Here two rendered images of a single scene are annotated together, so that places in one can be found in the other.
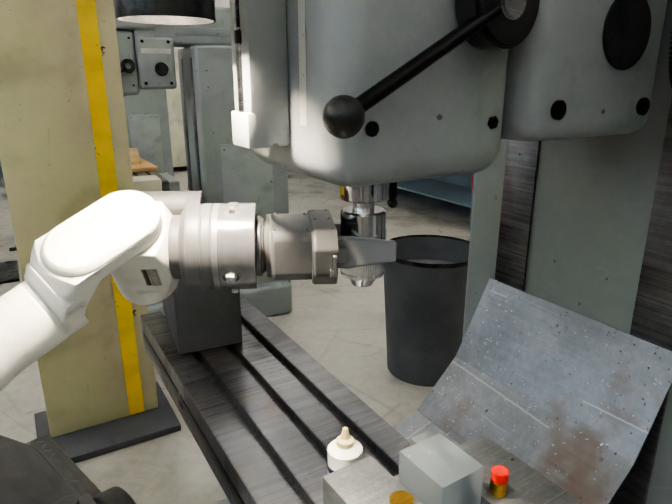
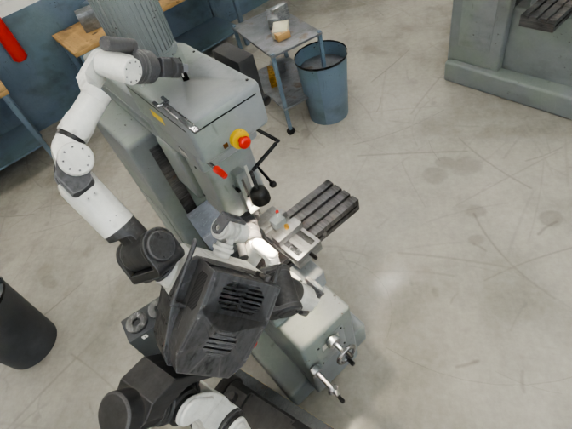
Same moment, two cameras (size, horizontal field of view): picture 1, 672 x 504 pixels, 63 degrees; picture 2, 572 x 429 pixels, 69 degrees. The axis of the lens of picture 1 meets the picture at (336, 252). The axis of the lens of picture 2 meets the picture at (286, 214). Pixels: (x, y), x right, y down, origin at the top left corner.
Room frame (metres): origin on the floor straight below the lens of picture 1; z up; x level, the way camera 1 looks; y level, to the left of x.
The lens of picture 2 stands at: (0.30, 1.20, 2.53)
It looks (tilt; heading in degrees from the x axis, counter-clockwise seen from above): 48 degrees down; 274
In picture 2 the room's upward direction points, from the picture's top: 18 degrees counter-clockwise
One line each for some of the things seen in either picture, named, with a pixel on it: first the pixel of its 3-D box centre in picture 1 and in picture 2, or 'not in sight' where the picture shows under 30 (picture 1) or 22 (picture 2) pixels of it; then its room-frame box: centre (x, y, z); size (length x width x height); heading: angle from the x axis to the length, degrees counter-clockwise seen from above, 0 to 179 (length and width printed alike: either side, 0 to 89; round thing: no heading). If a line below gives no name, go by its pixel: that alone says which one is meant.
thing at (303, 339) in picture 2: not in sight; (285, 305); (0.54, -0.01, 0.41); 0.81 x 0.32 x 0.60; 121
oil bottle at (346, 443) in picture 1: (345, 468); not in sight; (0.53, -0.01, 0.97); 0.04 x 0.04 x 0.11
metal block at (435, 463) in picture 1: (439, 484); (278, 222); (0.44, -0.10, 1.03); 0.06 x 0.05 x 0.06; 33
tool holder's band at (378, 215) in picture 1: (363, 213); not in sight; (0.55, -0.03, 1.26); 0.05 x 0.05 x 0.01
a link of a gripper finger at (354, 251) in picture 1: (365, 252); not in sight; (0.52, -0.03, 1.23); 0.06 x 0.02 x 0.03; 96
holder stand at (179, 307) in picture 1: (196, 280); (157, 325); (1.03, 0.28, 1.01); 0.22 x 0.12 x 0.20; 24
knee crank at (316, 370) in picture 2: not in sight; (327, 383); (0.41, 0.50, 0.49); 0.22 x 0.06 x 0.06; 121
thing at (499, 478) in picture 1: (499, 481); not in sight; (0.43, -0.15, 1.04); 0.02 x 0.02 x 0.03
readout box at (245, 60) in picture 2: not in sight; (239, 73); (0.42, -0.46, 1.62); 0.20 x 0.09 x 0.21; 121
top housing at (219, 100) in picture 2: not in sight; (192, 97); (0.56, -0.04, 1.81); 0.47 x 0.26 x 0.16; 121
